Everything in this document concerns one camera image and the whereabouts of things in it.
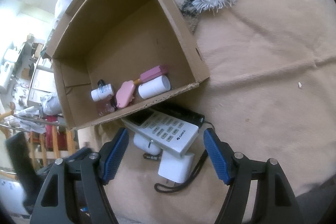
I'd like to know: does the black gold battery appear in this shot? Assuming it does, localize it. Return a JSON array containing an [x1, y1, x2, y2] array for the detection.
[[142, 153, 161, 161]]

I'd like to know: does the white charger block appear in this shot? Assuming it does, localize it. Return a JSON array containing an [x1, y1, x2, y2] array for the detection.
[[158, 151, 195, 184]]

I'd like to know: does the white remote control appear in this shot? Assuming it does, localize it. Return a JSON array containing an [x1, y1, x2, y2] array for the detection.
[[121, 109, 199, 158]]

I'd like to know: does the wooden chair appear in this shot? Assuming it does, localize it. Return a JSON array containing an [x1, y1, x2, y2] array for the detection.
[[1, 102, 78, 170]]

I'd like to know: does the white earbuds case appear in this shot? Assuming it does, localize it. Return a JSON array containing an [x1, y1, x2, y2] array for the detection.
[[133, 133, 161, 156]]

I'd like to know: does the small white bottle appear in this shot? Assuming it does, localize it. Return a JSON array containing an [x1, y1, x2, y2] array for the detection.
[[91, 84, 114, 102]]

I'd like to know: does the pink hair clip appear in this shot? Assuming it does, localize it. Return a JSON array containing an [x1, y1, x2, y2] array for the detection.
[[116, 80, 135, 109]]

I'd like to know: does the white pill bottle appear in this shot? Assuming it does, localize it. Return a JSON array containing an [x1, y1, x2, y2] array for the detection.
[[138, 75, 171, 100]]

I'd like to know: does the pink eraser block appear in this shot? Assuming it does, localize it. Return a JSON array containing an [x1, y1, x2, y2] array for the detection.
[[133, 65, 168, 85]]

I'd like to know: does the cardboard box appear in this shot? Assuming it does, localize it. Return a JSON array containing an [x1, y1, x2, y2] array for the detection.
[[46, 0, 210, 129]]

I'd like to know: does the black flashlight with strap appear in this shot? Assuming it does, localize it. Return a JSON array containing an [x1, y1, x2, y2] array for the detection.
[[151, 101, 208, 194]]

